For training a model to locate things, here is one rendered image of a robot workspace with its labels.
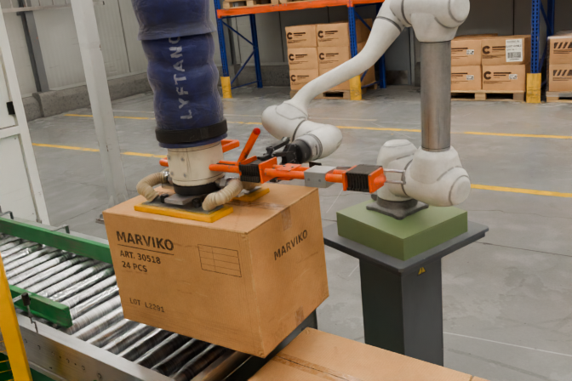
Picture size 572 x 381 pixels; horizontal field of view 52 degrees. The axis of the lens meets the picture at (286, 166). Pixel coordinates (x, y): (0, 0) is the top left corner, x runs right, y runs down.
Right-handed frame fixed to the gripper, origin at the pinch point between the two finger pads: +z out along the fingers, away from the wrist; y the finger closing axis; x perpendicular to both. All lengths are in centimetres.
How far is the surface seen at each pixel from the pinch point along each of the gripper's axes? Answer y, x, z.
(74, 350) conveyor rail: 61, 64, 34
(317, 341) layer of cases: 66, -4, -14
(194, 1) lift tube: -49, 16, 3
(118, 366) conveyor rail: 60, 41, 33
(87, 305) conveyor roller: 66, 96, 7
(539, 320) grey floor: 120, -45, -150
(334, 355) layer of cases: 66, -13, -10
